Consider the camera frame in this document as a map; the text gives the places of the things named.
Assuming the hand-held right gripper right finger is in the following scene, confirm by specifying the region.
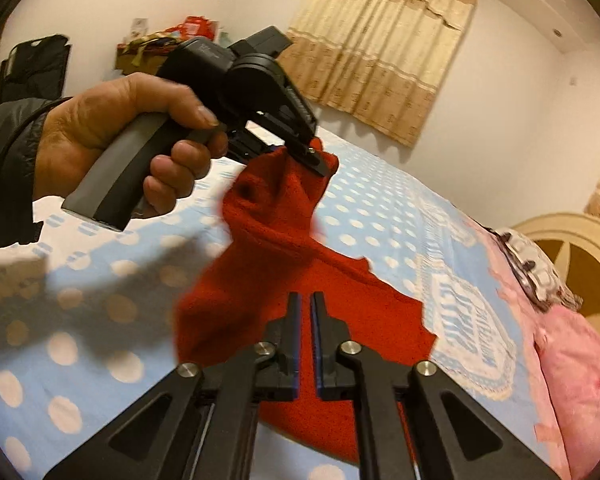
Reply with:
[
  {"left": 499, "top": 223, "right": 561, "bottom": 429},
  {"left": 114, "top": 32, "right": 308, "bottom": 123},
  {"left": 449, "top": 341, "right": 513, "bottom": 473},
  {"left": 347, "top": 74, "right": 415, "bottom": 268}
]
[{"left": 311, "top": 292, "right": 556, "bottom": 480}]

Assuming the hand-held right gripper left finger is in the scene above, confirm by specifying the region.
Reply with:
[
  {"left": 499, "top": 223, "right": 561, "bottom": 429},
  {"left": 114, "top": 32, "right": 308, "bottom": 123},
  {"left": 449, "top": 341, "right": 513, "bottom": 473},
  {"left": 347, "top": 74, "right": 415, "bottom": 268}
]
[{"left": 42, "top": 292, "right": 302, "bottom": 480}]

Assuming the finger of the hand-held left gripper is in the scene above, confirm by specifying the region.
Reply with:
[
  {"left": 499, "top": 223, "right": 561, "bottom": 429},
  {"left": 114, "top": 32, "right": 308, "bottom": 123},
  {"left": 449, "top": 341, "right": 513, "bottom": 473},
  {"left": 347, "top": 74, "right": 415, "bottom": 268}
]
[{"left": 281, "top": 141, "right": 339, "bottom": 177}]

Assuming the red knitted sweater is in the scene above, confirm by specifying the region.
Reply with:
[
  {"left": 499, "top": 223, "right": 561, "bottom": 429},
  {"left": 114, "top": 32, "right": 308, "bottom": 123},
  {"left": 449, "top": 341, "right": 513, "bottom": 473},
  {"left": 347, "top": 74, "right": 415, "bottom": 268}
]
[{"left": 172, "top": 137, "right": 438, "bottom": 466}]

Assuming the person's left forearm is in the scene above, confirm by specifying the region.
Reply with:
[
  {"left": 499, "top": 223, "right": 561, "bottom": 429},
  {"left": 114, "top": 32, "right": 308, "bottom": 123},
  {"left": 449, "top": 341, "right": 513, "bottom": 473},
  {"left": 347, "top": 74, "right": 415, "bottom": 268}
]
[{"left": 0, "top": 97, "right": 61, "bottom": 251}]

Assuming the person's left hand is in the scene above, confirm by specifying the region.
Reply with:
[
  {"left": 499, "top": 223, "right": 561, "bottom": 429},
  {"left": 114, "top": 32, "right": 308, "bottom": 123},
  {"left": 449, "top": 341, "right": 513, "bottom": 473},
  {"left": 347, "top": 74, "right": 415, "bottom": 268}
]
[{"left": 34, "top": 72, "right": 229, "bottom": 220}]

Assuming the red gift bag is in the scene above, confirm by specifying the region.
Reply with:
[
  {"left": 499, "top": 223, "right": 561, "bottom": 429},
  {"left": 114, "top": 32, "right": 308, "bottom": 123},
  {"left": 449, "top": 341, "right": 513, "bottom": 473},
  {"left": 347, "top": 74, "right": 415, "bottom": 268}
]
[{"left": 177, "top": 16, "right": 220, "bottom": 41}]

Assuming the brown wooden desk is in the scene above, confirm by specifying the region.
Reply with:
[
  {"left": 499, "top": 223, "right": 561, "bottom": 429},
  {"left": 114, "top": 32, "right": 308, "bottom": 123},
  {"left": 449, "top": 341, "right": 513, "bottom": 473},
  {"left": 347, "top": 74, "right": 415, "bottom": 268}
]
[{"left": 115, "top": 52, "right": 171, "bottom": 78}]

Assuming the pink bed sheet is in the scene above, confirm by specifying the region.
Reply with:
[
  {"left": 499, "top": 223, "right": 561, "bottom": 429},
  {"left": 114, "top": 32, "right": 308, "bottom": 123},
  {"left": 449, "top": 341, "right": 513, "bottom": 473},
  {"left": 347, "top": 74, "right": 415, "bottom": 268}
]
[{"left": 480, "top": 225, "right": 576, "bottom": 480}]

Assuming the pink and blue dotted blanket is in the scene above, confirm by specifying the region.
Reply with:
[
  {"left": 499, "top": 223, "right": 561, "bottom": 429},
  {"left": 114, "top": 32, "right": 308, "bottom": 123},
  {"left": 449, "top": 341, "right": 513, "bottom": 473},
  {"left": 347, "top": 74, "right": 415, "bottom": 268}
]
[{"left": 0, "top": 130, "right": 546, "bottom": 480}]

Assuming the patterned pillow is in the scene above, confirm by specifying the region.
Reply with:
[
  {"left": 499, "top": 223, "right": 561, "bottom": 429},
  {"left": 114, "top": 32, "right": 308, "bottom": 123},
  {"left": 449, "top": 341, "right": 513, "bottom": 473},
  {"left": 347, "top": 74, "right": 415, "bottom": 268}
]
[{"left": 495, "top": 230, "right": 583, "bottom": 311}]

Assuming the cream wooden headboard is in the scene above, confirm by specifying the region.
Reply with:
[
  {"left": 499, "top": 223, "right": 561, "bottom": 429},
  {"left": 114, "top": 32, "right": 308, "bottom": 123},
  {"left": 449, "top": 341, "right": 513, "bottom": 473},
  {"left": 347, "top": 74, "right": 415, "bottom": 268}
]
[{"left": 510, "top": 212, "right": 600, "bottom": 461}]

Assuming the pink pillow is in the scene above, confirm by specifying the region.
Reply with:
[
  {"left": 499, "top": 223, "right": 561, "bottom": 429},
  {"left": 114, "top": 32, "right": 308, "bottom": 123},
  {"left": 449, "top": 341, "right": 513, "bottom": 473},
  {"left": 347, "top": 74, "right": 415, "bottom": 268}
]
[{"left": 532, "top": 305, "right": 600, "bottom": 476}]

